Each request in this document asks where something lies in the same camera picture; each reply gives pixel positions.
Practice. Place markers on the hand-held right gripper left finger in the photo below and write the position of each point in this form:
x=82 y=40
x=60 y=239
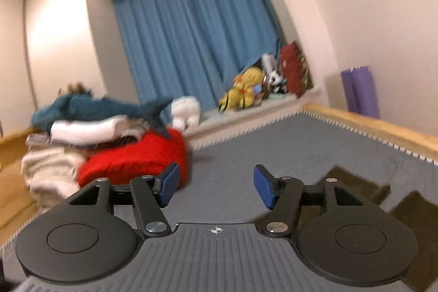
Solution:
x=169 y=182

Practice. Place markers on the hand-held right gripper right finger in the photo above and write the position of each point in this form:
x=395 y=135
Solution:
x=263 y=186

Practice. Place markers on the grey quilted mattress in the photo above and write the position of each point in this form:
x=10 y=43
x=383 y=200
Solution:
x=273 y=145

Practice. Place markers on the red quilt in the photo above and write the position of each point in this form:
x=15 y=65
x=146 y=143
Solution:
x=137 y=155

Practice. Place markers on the striped folded bedding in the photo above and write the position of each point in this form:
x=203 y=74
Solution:
x=131 y=136

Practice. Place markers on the yellow duck plush toy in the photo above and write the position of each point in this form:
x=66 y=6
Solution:
x=231 y=102

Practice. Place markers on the white pillow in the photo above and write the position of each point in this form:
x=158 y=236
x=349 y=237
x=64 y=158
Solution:
x=85 y=131

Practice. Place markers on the panda plush toy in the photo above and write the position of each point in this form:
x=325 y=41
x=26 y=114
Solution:
x=275 y=80

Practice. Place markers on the blue shark plush toy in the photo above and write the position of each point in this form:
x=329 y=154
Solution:
x=92 y=107

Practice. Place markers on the yellow bear plush toy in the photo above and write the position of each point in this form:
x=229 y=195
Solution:
x=251 y=76

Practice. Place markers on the red cushion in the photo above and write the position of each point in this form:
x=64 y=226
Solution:
x=292 y=69

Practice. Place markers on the white fleece blanket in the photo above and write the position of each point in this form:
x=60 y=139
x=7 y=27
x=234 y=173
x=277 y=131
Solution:
x=48 y=172

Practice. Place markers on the white grey plush toy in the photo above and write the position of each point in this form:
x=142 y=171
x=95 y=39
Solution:
x=268 y=61

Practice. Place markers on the brown plush toy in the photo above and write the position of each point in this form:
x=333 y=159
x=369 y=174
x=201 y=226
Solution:
x=78 y=88

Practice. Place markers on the purple yoga mat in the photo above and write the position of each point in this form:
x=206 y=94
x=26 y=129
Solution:
x=362 y=93

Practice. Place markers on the blue curtain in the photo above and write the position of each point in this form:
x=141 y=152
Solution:
x=188 y=39

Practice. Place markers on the white wardrobe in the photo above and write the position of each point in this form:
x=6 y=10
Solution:
x=12 y=56

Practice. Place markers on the wooden bed frame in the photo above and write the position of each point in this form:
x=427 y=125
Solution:
x=376 y=122

